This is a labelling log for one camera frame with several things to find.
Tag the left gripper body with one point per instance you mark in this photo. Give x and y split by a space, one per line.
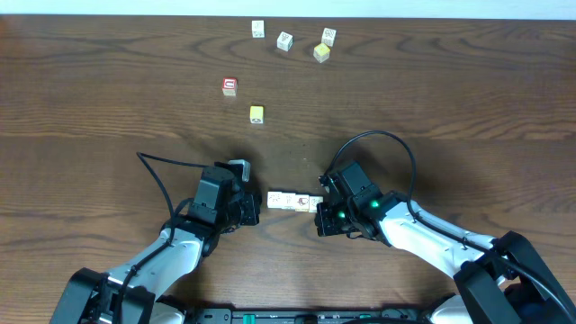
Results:
251 209

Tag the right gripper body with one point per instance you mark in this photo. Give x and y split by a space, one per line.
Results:
337 218

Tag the teal edged white block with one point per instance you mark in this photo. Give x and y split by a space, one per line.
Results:
313 203

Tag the white block brown picture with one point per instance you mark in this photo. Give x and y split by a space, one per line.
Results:
302 203

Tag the green edged white block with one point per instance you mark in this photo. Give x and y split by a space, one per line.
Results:
275 200

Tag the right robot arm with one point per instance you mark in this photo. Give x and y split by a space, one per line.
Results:
499 280

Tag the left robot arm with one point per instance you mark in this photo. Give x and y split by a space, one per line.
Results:
130 293

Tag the yellow top soccer block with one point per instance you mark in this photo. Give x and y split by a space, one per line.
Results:
256 114

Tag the red top block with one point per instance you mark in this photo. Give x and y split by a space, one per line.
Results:
229 86

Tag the yellow top far block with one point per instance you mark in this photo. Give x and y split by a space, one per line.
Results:
321 52

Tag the white block number three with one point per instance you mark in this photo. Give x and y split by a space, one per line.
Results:
284 41

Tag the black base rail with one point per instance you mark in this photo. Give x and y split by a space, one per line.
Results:
328 316

